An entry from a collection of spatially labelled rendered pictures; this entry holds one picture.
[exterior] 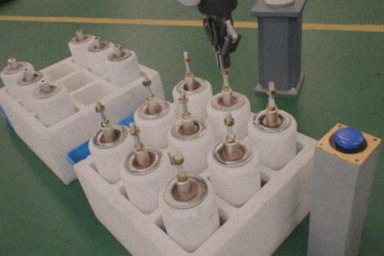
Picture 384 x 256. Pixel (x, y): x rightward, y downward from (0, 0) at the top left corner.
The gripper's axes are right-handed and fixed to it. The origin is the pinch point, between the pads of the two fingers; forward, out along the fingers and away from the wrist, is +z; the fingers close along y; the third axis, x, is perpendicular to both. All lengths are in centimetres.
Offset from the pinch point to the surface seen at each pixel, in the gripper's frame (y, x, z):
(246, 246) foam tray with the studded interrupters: -24.8, 10.4, 24.1
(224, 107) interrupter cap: -2.0, 2.0, 10.0
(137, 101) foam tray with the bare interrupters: 32.7, 15.3, 22.7
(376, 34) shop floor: 43, -89, 36
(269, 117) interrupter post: -11.8, -3.1, 8.8
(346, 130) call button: -28.0, -6.4, 2.5
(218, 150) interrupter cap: -13.8, 9.1, 10.0
